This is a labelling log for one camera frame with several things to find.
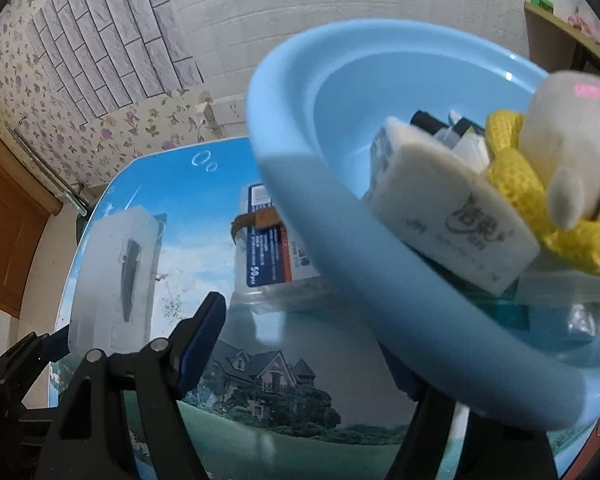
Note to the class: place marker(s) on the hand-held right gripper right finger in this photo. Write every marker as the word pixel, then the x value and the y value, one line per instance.
pixel 420 440

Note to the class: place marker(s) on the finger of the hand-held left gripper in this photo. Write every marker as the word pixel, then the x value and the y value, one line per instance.
pixel 55 345

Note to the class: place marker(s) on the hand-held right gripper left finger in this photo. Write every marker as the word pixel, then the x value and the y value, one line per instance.
pixel 200 345

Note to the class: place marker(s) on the translucent plastic box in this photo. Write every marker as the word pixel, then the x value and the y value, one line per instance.
pixel 105 270

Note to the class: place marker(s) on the clear box with blue label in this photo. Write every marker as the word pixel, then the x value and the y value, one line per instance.
pixel 265 260

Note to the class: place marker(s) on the green wrapper packet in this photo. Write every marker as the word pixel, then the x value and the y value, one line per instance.
pixel 505 312

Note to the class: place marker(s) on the blue plastic basin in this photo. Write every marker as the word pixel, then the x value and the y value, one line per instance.
pixel 320 200

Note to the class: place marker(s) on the white and orange tissue pack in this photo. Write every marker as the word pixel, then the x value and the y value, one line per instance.
pixel 445 195

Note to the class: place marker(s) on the yellow mesh scrubber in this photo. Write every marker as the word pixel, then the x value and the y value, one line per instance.
pixel 515 175

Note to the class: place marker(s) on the black power adapter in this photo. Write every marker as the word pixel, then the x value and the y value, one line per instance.
pixel 425 121

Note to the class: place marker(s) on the white plush rabbit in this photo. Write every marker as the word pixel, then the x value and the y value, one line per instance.
pixel 565 125

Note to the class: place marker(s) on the wooden door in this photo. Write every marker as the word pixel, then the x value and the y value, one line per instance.
pixel 5 220

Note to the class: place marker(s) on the side table with black legs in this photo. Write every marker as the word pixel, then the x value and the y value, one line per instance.
pixel 545 35

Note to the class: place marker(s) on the pink ornament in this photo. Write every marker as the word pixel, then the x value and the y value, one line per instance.
pixel 582 21

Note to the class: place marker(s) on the small green box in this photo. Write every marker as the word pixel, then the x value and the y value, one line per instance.
pixel 542 2

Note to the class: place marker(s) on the white wall socket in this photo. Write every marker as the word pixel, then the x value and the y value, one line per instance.
pixel 230 111

